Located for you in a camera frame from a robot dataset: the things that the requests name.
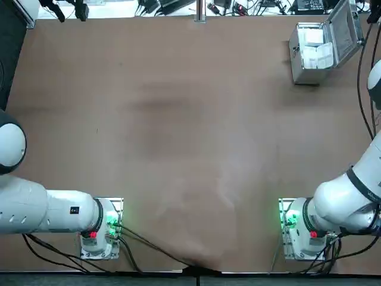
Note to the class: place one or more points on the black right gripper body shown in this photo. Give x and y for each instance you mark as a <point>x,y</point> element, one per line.
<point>374,13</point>

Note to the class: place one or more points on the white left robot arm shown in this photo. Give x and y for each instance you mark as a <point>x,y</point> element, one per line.
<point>44,211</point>

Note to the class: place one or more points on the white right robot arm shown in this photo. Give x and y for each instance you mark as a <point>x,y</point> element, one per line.
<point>342,202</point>

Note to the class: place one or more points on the silver aluminium medical case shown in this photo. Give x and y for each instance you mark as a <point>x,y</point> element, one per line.
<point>309,76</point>

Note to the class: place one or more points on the white rectangular pack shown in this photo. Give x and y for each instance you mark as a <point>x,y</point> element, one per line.
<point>308,58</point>

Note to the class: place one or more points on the black plug with red light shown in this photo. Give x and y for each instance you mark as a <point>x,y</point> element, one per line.
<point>214,8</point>
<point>240,9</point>

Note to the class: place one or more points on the black charger brick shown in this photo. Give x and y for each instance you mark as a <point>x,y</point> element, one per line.
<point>172,3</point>

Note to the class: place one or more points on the black elongated plug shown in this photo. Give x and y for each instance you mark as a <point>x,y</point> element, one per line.
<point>57,12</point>

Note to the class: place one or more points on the white slatted housing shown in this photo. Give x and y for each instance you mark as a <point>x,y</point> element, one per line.
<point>29,10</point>

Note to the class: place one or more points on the silver aluminium profile post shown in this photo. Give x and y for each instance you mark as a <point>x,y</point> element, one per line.
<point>200,12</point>

